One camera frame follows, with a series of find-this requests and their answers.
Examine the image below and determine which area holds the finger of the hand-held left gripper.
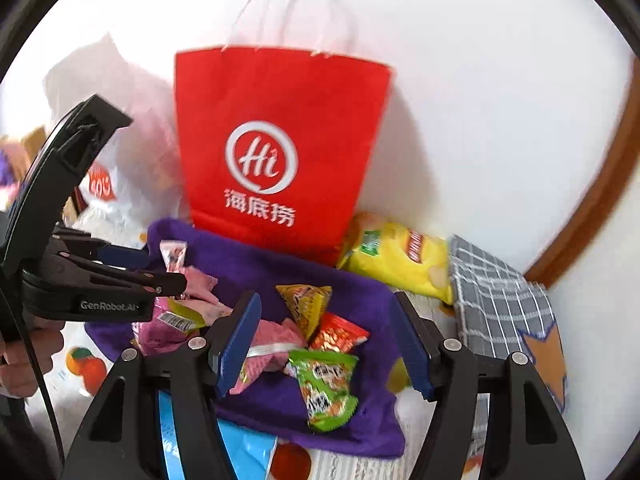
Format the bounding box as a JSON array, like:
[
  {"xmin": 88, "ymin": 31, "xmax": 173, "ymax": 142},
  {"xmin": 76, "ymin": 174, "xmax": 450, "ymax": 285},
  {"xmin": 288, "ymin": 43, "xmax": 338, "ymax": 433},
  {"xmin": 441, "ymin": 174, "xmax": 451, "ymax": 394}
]
[
  {"xmin": 50, "ymin": 229, "xmax": 152, "ymax": 268},
  {"xmin": 55, "ymin": 252, "xmax": 187, "ymax": 297}
]

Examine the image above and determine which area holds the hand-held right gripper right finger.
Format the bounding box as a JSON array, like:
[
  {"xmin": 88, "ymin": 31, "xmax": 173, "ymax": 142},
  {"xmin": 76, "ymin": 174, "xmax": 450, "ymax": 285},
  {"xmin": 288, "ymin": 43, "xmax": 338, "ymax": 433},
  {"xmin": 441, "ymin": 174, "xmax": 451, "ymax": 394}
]
[{"xmin": 389, "ymin": 291, "xmax": 586, "ymax": 480}]

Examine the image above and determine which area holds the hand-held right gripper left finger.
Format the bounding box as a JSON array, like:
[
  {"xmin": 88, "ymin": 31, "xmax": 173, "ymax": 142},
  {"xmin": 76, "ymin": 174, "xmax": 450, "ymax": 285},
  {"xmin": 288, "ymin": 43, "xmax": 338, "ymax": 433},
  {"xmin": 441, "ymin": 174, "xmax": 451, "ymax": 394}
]
[{"xmin": 62, "ymin": 290, "xmax": 263, "ymax": 480}]

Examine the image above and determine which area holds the pink white-striped snack packet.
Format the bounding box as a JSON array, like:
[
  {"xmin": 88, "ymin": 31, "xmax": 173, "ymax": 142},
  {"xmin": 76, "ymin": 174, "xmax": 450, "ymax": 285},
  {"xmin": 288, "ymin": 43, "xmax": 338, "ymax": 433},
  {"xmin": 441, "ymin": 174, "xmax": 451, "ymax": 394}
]
[{"xmin": 227, "ymin": 317, "xmax": 308, "ymax": 396}]

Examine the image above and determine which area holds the long pink candy packet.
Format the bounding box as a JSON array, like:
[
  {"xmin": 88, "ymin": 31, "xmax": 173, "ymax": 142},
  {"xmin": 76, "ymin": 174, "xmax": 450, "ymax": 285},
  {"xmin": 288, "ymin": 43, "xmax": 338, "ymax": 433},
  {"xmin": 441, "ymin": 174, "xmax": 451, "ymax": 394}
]
[{"xmin": 159, "ymin": 240, "xmax": 188, "ymax": 273}]

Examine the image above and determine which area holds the magenta snack bag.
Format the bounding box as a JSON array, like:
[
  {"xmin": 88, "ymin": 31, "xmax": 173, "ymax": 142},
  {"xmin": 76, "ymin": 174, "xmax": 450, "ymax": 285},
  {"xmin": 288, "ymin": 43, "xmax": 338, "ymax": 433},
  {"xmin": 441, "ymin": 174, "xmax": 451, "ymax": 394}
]
[{"xmin": 131, "ymin": 266, "xmax": 236, "ymax": 358}]

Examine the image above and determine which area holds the red snack packet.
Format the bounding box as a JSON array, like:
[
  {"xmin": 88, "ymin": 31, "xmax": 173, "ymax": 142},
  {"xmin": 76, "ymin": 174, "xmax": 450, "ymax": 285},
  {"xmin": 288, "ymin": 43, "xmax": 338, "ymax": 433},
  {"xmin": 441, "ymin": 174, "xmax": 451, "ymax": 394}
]
[{"xmin": 307, "ymin": 312, "xmax": 371, "ymax": 353}]

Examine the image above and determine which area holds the yellow triangular snack packet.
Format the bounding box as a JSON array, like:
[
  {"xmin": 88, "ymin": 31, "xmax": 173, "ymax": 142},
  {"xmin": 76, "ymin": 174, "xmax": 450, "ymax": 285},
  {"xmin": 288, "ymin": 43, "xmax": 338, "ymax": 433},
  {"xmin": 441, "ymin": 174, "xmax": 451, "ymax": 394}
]
[{"xmin": 275, "ymin": 284, "xmax": 333, "ymax": 341}]

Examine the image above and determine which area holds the green snack packet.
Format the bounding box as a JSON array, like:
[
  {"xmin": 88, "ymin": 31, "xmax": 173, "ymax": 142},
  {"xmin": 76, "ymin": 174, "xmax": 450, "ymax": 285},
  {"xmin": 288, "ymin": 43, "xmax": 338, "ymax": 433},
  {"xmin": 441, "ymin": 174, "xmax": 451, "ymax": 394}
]
[{"xmin": 287, "ymin": 349, "xmax": 360, "ymax": 432}]

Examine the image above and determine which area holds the person's left hand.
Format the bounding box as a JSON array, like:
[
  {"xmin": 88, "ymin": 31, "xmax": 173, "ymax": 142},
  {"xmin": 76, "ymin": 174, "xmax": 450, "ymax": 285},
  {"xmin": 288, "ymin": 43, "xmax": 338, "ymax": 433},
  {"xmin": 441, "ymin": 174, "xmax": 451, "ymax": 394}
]
[{"xmin": 0, "ymin": 317, "xmax": 66, "ymax": 400}]

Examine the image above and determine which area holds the purple towel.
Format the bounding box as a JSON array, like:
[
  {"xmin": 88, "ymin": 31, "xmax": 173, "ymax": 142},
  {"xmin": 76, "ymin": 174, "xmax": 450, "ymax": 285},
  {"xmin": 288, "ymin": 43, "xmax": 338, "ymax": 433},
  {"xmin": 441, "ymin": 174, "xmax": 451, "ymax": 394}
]
[{"xmin": 85, "ymin": 217, "xmax": 406, "ymax": 458}]

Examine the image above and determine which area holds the white plastic bag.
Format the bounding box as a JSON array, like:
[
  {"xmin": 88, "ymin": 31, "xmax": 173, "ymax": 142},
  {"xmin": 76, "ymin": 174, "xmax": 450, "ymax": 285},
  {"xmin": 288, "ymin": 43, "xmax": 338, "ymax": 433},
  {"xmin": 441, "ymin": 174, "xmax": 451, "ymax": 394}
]
[{"xmin": 42, "ymin": 32, "xmax": 186, "ymax": 248}]

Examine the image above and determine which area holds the yellow chips bag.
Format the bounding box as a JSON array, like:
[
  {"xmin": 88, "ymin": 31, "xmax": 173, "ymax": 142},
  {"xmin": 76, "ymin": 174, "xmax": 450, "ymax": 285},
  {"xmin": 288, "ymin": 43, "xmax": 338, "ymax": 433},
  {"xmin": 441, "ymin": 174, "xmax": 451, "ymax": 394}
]
[{"xmin": 337, "ymin": 212, "xmax": 453, "ymax": 306}]

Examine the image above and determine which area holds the grey checked cloth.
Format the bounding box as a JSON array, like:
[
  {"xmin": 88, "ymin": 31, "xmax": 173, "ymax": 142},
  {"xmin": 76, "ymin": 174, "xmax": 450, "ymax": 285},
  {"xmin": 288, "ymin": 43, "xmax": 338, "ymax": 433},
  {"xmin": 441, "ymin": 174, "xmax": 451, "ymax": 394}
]
[{"xmin": 447, "ymin": 234, "xmax": 568, "ymax": 413}]

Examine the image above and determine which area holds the blue tissue pack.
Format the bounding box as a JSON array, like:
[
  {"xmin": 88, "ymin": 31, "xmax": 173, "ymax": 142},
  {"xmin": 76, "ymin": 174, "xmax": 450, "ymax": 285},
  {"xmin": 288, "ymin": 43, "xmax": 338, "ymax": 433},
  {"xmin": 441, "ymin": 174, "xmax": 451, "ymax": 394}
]
[{"xmin": 157, "ymin": 390, "xmax": 278, "ymax": 480}]

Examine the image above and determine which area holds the fruit print tablecloth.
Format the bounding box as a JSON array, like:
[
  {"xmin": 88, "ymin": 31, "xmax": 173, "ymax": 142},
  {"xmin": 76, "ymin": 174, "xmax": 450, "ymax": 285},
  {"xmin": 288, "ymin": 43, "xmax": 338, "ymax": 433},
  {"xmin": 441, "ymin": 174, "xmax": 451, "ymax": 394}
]
[{"xmin": 25, "ymin": 220, "xmax": 571, "ymax": 480}]

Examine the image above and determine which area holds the red paper bag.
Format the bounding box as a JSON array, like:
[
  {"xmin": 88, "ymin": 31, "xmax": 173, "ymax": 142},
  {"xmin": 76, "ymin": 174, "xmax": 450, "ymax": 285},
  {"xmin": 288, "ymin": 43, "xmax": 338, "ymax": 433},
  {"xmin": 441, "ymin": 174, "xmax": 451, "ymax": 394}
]
[{"xmin": 174, "ymin": 0, "xmax": 393, "ymax": 267}]

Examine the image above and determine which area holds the black cable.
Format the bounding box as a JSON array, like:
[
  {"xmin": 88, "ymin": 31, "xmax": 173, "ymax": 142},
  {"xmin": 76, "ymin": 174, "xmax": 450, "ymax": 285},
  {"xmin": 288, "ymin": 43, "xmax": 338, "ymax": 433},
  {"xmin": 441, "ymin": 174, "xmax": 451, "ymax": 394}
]
[{"xmin": 0, "ymin": 260, "xmax": 67, "ymax": 468}]

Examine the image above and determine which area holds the brown wooden door frame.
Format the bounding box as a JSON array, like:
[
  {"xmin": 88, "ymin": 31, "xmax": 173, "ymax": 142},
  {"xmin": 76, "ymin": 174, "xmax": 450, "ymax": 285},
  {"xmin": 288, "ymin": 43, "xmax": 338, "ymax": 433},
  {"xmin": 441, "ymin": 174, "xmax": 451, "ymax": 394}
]
[{"xmin": 522, "ymin": 55, "xmax": 640, "ymax": 288}]

